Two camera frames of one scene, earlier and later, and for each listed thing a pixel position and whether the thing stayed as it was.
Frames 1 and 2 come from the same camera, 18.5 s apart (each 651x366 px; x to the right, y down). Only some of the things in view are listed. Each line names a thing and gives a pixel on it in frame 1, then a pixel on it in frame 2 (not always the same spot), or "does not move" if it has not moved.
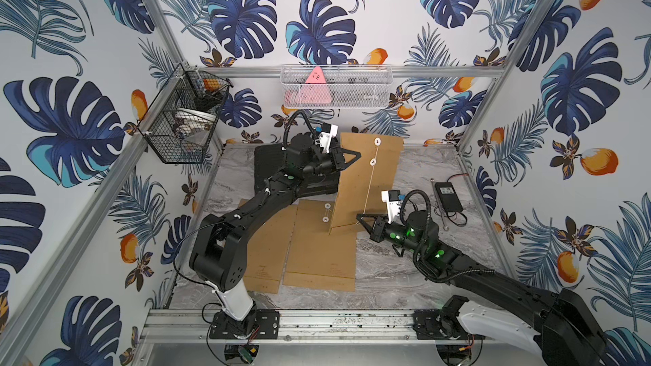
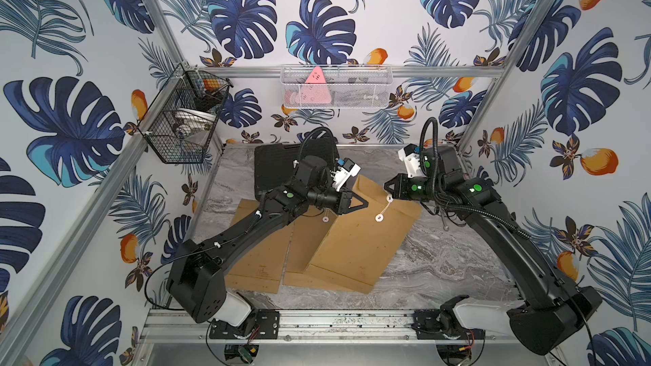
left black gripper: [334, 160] -> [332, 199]
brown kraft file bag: [267, 252] does not move
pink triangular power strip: [315, 90] does not move
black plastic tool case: [270, 160] does not move
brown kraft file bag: [360, 185] -> [359, 242]
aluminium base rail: [189, 325] does not move
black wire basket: [180, 124] does not move
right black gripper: [378, 229] -> [397, 192]
